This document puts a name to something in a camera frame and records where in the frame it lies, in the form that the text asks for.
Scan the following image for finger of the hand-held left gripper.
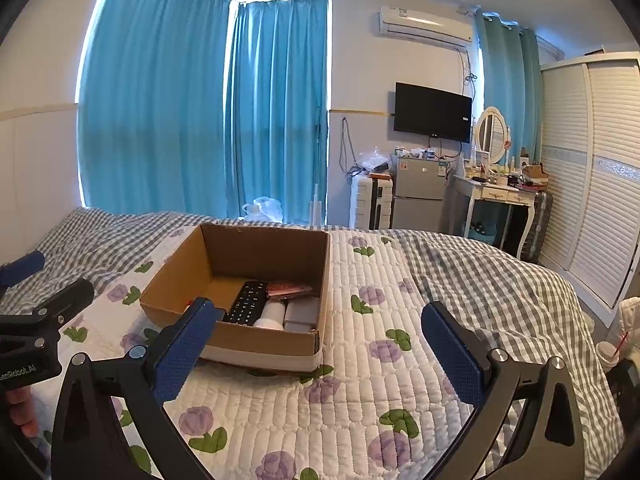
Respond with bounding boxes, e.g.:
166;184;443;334
0;251;46;288
0;278;96;339

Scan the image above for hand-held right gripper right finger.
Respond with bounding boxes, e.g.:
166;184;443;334
421;301;586;480

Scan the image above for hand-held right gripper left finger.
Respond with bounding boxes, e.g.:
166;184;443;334
50;296;226;480

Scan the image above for black remote control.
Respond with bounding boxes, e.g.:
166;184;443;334
221;281;269;326

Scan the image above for brown cardboard box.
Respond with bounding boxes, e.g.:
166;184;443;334
140;223;332;374

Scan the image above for white lint remover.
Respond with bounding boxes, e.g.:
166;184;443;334
252;300;287;332

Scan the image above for pink patterned box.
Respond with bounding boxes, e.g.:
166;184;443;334
266;281;314;301

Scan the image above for small white box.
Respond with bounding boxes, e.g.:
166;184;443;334
283;296;321;333

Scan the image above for person's left hand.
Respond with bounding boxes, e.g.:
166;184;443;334
5;387;40;439

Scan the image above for floral white quilt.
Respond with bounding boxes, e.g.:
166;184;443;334
65;227;503;480

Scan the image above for drink cup with red straw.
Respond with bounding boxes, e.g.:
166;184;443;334
597;332;632;374

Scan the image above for grey suitcase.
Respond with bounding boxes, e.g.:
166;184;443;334
532;190;555;263

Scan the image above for silver small fridge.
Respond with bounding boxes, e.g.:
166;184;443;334
391;155;446;233

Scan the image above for white dressing table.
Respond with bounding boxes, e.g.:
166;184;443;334
452;175;546;261

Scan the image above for white plastic bag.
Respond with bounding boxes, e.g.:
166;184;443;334
242;196;285;222

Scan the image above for white suitcase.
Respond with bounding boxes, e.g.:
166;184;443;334
351;175;393;231

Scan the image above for white fluffy cloth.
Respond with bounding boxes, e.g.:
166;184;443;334
617;297;640;357

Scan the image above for group of cosmetic bottles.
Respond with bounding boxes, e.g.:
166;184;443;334
465;152;523;186

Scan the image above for small open cardboard box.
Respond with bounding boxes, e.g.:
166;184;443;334
520;161;550;184

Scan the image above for clutter of small fridge items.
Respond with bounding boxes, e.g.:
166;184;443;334
395;146;447;161

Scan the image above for clear plastic bag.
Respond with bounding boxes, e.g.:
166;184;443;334
357;147;394;177

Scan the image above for wide blue curtain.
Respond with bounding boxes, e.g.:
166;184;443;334
76;0;240;219

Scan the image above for white oval mirror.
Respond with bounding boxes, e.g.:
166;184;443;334
475;106;511;166

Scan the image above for white slatted wardrobe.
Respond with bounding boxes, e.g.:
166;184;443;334
537;50;640;328

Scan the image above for narrow blue curtain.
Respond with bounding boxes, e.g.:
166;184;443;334
225;0;333;227

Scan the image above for teal curtain beside wardrobe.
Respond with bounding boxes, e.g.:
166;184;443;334
472;10;546;167

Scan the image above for air conditioner pipe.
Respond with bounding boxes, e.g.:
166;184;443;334
459;47;479;87

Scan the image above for white air conditioner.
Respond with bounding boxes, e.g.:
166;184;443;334
378;6;474;51

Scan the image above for hanging wall cables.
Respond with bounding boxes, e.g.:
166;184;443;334
339;117;359;179

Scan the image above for black wall television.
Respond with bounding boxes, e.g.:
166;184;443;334
393;81;473;143

